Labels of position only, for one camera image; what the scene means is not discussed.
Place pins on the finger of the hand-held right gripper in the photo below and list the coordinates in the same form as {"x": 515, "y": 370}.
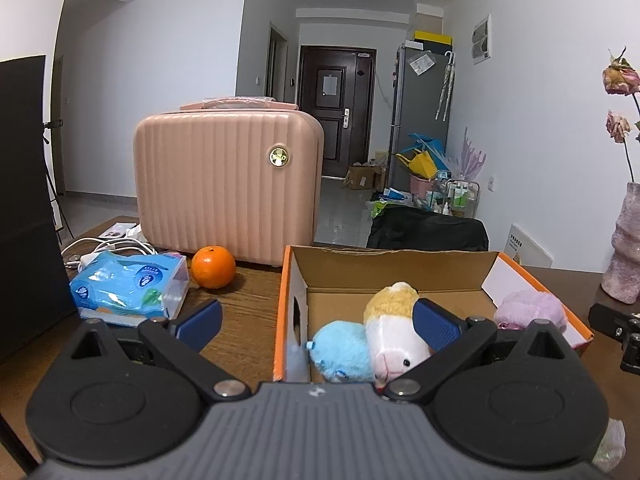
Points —
{"x": 607, "y": 317}

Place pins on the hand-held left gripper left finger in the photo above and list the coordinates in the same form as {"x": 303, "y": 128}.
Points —
{"x": 200, "y": 322}

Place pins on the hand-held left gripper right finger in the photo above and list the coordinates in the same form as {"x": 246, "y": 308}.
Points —
{"x": 437, "y": 327}

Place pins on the yellow white hamster plush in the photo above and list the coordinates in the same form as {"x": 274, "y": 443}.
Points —
{"x": 390, "y": 340}

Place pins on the red cardboard box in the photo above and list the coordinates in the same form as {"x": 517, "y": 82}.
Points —
{"x": 390, "y": 272}

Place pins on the lilac plush toy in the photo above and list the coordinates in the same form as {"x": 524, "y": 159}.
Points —
{"x": 530, "y": 307}

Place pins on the clear plastic bag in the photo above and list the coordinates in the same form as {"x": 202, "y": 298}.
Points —
{"x": 612, "y": 445}

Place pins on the light blue plush toy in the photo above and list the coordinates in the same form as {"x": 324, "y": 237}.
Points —
{"x": 340, "y": 350}

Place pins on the orange fruit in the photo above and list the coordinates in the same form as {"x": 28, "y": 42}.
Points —
{"x": 214, "y": 267}

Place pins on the pink textured vase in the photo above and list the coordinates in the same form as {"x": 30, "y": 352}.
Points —
{"x": 625, "y": 260}

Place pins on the blue tissue pack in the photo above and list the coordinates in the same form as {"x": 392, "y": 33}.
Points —
{"x": 125, "y": 280}

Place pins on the black bag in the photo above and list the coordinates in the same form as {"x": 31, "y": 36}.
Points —
{"x": 425, "y": 230}

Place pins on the white flat board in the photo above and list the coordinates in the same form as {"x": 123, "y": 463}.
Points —
{"x": 527, "y": 247}

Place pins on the white leaflet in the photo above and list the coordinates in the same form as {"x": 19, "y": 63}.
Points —
{"x": 117, "y": 231}

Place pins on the white cart with bottles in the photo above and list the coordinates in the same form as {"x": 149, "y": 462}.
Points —
{"x": 457, "y": 197}

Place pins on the green white plastic bag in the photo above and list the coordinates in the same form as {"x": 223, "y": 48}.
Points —
{"x": 387, "y": 205}

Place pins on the pink ribbed suitcase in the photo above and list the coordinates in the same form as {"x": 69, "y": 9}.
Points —
{"x": 215, "y": 185}

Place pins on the pink bucket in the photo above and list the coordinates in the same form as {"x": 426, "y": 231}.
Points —
{"x": 422, "y": 187}

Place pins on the yellow bag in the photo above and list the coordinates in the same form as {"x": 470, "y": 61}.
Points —
{"x": 417, "y": 165}

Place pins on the brown cardboard box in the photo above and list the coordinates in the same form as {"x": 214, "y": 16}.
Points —
{"x": 362, "y": 177}

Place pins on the purple feather decoration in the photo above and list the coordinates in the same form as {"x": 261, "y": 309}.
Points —
{"x": 470, "y": 157}

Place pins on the blue folded item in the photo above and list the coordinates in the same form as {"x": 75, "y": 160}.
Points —
{"x": 430, "y": 144}

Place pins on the grey refrigerator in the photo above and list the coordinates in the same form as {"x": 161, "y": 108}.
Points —
{"x": 415, "y": 125}

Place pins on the dark brown entrance door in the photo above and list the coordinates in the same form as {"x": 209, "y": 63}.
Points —
{"x": 335, "y": 130}

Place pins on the black monitor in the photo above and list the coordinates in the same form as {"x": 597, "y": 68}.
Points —
{"x": 25, "y": 185}

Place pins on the dried pink rose bouquet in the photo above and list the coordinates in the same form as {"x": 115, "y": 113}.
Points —
{"x": 620, "y": 77}

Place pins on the white folded umbrella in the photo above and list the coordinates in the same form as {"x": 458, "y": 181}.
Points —
{"x": 446, "y": 85}

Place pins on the black tripod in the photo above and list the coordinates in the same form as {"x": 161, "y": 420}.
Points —
{"x": 54, "y": 123}

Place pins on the clear bag on refrigerator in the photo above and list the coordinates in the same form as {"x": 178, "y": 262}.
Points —
{"x": 421, "y": 63}

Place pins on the paper sheet on door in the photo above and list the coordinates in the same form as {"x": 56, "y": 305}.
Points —
{"x": 331, "y": 84}

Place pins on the yellow black box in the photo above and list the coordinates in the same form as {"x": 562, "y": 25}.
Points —
{"x": 432, "y": 37}

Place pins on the white wall outlet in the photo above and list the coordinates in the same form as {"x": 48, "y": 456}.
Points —
{"x": 494, "y": 183}

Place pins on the dark interior door frame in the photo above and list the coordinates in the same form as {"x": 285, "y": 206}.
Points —
{"x": 276, "y": 65}

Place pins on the wall-mounted panel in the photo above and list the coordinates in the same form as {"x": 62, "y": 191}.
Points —
{"x": 481, "y": 40}

